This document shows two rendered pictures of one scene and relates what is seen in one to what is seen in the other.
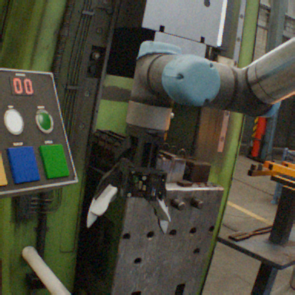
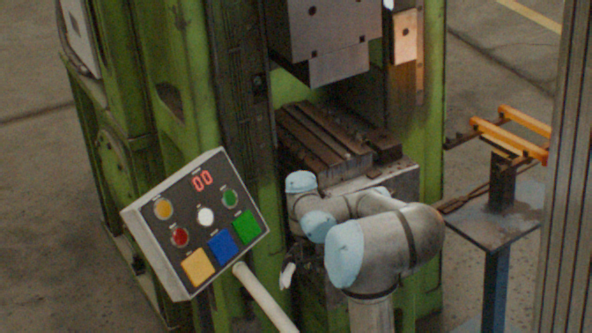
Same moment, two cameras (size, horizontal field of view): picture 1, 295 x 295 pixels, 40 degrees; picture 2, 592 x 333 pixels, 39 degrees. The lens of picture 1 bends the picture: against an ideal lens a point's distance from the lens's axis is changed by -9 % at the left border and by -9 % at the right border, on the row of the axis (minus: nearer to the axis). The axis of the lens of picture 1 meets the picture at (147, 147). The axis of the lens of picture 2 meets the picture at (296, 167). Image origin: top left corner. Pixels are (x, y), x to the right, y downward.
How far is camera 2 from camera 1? 1.49 m
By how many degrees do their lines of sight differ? 25
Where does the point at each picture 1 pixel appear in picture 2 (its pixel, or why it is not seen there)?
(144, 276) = not seen: hidden behind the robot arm
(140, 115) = (297, 229)
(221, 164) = (425, 114)
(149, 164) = (310, 256)
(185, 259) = not seen: hidden behind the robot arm
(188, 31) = (344, 40)
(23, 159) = (221, 243)
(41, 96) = (220, 177)
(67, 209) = (269, 216)
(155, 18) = (304, 48)
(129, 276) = not seen: hidden behind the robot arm
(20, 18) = (152, 20)
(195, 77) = (319, 232)
